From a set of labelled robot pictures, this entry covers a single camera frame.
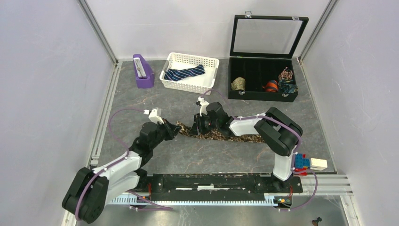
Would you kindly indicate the purple metronome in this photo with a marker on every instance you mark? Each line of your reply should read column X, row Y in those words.
column 144, row 74

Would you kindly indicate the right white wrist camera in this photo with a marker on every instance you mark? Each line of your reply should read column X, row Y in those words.
column 202, row 103

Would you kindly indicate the navy striped tie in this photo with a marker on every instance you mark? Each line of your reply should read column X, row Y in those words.
column 177, row 75

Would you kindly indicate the pink patterned tie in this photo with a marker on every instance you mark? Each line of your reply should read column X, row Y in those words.
column 286, row 74

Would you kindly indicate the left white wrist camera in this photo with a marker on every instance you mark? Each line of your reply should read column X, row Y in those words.
column 154, row 115

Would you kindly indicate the brown floral tie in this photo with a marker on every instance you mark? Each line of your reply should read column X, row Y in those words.
column 218, row 136

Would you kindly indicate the teal patterned tie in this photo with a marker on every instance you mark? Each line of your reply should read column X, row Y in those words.
column 287, row 86

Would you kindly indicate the white plastic basket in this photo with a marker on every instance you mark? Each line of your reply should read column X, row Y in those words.
column 198, row 84

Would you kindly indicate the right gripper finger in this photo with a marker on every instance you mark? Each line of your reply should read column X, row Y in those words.
column 195, row 130
column 198, row 119

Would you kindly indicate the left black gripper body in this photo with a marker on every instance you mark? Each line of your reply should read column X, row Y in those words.
column 162, row 131

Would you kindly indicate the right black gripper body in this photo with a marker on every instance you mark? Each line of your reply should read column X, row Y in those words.
column 209, row 123

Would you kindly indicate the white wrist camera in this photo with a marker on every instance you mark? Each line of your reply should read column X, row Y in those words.
column 202, row 103
column 154, row 115

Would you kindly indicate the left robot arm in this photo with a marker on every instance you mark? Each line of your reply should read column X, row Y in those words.
column 92, row 189

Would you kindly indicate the olive rolled tie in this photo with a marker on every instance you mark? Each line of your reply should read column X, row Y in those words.
column 238, row 84

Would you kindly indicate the orange navy rolled tie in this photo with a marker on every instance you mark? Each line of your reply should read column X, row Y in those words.
column 271, row 86

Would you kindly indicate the black display case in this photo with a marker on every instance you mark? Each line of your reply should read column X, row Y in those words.
column 261, row 47

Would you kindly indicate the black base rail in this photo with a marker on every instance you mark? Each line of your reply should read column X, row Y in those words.
column 215, row 187

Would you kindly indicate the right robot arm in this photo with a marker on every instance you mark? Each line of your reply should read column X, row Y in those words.
column 278, row 131

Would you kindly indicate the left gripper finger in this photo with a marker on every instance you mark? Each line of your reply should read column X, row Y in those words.
column 168, row 124
column 172, row 132

